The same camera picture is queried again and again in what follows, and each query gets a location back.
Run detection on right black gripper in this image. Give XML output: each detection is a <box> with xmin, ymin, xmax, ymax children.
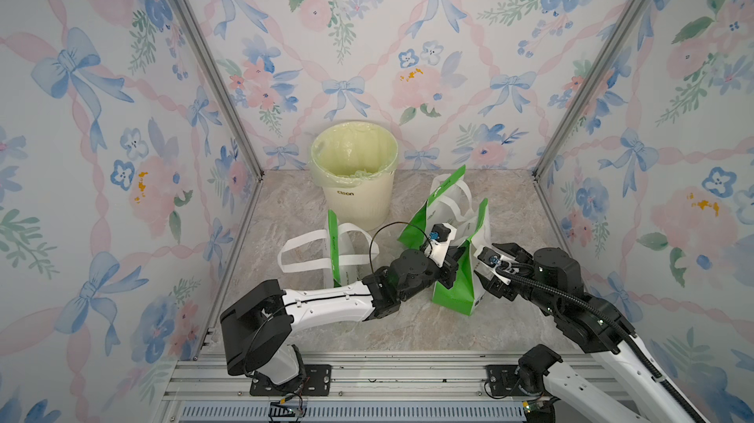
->
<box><xmin>472</xmin><ymin>240</ymin><xmax>558</xmax><ymax>318</ymax></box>

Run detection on green white paper bag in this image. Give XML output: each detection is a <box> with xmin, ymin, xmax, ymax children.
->
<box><xmin>277</xmin><ymin>209</ymin><xmax>380</xmax><ymax>287</ymax></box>
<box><xmin>432</xmin><ymin>198</ymin><xmax>492</xmax><ymax>316</ymax></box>
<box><xmin>399</xmin><ymin>166</ymin><xmax>476</xmax><ymax>249</ymax></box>

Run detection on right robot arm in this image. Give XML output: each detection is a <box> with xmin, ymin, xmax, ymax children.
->
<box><xmin>474</xmin><ymin>244</ymin><xmax>706</xmax><ymax>422</ymax></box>

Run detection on cream plastic trash bin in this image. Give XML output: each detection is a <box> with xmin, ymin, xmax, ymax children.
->
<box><xmin>309</xmin><ymin>169</ymin><xmax>397</xmax><ymax>231</ymax></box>

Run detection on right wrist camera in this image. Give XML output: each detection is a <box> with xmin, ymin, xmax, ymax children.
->
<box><xmin>475</xmin><ymin>246</ymin><xmax>514</xmax><ymax>286</ymax></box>

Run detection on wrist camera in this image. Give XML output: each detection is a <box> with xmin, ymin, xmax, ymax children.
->
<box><xmin>475</xmin><ymin>246</ymin><xmax>514</xmax><ymax>286</ymax></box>
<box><xmin>425</xmin><ymin>223</ymin><xmax>457</xmax><ymax>268</ymax></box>

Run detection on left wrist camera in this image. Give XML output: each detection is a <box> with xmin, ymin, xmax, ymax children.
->
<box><xmin>425</xmin><ymin>223</ymin><xmax>457</xmax><ymax>268</ymax></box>

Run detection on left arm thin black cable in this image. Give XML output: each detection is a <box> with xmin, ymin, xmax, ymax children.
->
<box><xmin>368</xmin><ymin>221</ymin><xmax>434</xmax><ymax>277</ymax></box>

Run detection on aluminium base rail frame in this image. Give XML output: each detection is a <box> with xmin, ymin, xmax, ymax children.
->
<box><xmin>153</xmin><ymin>352</ymin><xmax>534</xmax><ymax>422</ymax></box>

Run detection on right aluminium corner post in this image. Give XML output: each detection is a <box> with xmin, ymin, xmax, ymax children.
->
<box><xmin>532</xmin><ymin>0</ymin><xmax>651</xmax><ymax>187</ymax></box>

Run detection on aluminium corner post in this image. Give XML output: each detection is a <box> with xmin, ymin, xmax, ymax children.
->
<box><xmin>532</xmin><ymin>0</ymin><xmax>651</xmax><ymax>187</ymax></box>
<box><xmin>168</xmin><ymin>0</ymin><xmax>264</xmax><ymax>183</ymax></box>

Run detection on left aluminium corner post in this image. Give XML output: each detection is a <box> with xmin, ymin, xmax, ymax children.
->
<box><xmin>168</xmin><ymin>0</ymin><xmax>264</xmax><ymax>183</ymax></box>

